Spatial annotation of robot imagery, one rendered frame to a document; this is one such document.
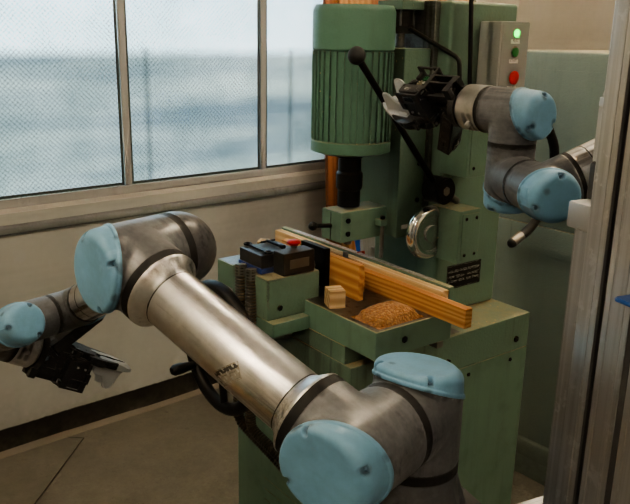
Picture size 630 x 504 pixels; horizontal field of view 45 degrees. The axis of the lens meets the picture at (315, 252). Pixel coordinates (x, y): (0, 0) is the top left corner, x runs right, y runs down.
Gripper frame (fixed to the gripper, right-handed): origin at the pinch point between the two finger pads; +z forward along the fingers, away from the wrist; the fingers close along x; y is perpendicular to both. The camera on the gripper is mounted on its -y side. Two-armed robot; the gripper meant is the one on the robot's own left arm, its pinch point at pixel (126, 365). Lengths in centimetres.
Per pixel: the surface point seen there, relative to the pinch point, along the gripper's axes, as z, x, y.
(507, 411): 86, 33, -23
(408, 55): 20, 18, -85
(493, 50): 35, 27, -94
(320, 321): 24.3, 22.7, -25.0
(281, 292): 16.0, 17.1, -27.2
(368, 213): 32, 15, -51
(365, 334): 23, 37, -27
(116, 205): 38, -116, -30
